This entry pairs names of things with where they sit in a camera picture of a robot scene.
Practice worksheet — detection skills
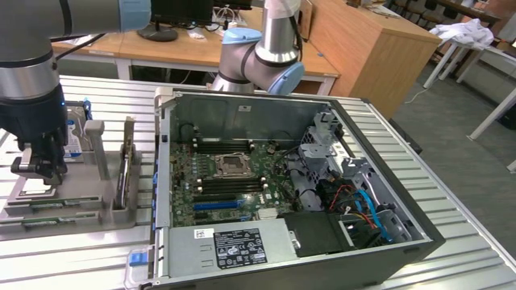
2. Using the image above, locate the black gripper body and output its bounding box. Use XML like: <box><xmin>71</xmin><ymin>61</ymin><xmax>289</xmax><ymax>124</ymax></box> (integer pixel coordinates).
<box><xmin>0</xmin><ymin>83</ymin><xmax>70</xmax><ymax>149</ymax></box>

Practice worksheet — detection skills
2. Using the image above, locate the green RAM stick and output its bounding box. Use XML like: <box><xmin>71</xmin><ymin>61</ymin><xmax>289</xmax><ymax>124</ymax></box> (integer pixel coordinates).
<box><xmin>22</xmin><ymin>213</ymin><xmax>99</xmax><ymax>227</ymax></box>
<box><xmin>30</xmin><ymin>196</ymin><xmax>101</xmax><ymax>209</ymax></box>

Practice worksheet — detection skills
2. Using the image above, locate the black RAM slot bank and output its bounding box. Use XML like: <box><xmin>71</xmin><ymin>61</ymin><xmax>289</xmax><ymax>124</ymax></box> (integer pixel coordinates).
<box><xmin>195</xmin><ymin>139</ymin><xmax>257</xmax><ymax>154</ymax></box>
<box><xmin>198</xmin><ymin>176</ymin><xmax>271</xmax><ymax>195</ymax></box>

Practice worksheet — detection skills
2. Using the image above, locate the hard disk with blue label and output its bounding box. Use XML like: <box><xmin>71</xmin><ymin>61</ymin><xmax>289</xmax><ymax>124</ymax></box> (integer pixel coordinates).
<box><xmin>61</xmin><ymin>101</ymin><xmax>94</xmax><ymax>164</ymax></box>

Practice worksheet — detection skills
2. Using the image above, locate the grey parts rack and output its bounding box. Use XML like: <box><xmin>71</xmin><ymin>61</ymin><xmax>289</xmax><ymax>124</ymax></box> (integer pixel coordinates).
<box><xmin>0</xmin><ymin>116</ymin><xmax>143</xmax><ymax>234</ymax></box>

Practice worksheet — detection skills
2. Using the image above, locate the graphics card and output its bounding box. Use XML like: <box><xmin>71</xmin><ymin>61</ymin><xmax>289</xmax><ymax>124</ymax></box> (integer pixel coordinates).
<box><xmin>114</xmin><ymin>115</ymin><xmax>139</xmax><ymax>210</ymax></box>

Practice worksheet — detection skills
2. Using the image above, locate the black expansion slot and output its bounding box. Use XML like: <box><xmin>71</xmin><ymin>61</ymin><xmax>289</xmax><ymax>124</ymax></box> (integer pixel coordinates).
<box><xmin>194</xmin><ymin>193</ymin><xmax>238</xmax><ymax>204</ymax></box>

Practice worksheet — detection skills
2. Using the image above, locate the wooden desk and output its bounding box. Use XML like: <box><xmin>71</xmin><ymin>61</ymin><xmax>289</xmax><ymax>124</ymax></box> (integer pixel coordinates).
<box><xmin>51</xmin><ymin>5</ymin><xmax>342</xmax><ymax>98</ymax></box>

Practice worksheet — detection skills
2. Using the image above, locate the blue expansion slot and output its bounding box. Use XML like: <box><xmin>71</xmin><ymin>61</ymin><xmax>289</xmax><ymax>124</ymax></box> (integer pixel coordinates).
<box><xmin>194</xmin><ymin>200</ymin><xmax>239</xmax><ymax>211</ymax></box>

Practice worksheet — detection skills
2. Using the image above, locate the CPU socket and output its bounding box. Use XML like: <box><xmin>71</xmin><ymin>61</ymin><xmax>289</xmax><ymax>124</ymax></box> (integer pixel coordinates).
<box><xmin>213</xmin><ymin>153</ymin><xmax>250</xmax><ymax>178</ymax></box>

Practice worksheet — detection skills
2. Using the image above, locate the grey power supply unit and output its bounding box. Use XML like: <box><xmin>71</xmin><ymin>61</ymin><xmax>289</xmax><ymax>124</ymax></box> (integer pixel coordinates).
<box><xmin>169</xmin><ymin>218</ymin><xmax>301</xmax><ymax>277</ymax></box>

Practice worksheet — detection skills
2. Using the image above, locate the black computer monitor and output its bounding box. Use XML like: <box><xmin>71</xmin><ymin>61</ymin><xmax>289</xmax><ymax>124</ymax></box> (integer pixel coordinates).
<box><xmin>137</xmin><ymin>0</ymin><xmax>215</xmax><ymax>42</ymax></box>

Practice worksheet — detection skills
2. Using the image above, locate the green motherboard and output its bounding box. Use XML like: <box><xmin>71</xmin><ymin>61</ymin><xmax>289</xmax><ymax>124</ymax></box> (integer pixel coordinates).
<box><xmin>171</xmin><ymin>138</ymin><xmax>305</xmax><ymax>228</ymax></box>

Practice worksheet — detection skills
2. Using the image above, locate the white power strip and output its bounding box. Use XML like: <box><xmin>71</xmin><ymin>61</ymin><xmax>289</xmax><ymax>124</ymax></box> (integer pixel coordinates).
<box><xmin>213</xmin><ymin>5</ymin><xmax>250</xmax><ymax>31</ymax></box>

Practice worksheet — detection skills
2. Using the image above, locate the metal disk bay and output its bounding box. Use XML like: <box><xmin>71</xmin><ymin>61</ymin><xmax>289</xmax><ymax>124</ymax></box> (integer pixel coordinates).
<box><xmin>289</xmin><ymin>111</ymin><xmax>405</xmax><ymax>212</ymax></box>

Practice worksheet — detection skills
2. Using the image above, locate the wooden cabinet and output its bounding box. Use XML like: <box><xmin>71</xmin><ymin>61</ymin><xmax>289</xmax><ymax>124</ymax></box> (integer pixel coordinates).
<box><xmin>298</xmin><ymin>0</ymin><xmax>443</xmax><ymax>119</ymax></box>

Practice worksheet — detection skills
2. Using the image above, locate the black open PC case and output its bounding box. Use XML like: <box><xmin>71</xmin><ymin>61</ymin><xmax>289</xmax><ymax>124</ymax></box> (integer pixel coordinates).
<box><xmin>125</xmin><ymin>86</ymin><xmax>447</xmax><ymax>290</ymax></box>

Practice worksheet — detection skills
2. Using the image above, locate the white table leg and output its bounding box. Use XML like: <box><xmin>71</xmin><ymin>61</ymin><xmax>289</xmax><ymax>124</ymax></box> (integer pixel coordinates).
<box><xmin>467</xmin><ymin>87</ymin><xmax>516</xmax><ymax>141</ymax></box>

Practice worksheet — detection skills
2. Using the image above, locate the white crumpled cloth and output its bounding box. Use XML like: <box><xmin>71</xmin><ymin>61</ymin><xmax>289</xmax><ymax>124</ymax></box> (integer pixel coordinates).
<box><xmin>429</xmin><ymin>18</ymin><xmax>495</xmax><ymax>50</ymax></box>

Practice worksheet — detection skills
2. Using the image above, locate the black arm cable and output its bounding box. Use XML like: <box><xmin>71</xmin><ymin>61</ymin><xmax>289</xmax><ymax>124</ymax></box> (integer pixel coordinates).
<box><xmin>49</xmin><ymin>32</ymin><xmax>110</xmax><ymax>60</ymax></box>

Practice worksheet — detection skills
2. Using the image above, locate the red wire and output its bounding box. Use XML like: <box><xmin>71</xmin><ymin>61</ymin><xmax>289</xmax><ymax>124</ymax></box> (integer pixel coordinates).
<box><xmin>329</xmin><ymin>184</ymin><xmax>365</xmax><ymax>212</ymax></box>

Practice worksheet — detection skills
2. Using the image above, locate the blue SATA wire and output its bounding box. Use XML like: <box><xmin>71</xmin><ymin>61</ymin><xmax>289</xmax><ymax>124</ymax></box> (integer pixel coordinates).
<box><xmin>357</xmin><ymin>186</ymin><xmax>395</xmax><ymax>243</ymax></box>

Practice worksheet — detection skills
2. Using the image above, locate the white frame table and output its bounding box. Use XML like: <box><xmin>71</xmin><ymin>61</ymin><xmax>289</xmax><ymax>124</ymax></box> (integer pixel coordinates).
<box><xmin>422</xmin><ymin>38</ymin><xmax>516</xmax><ymax>89</ymax></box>

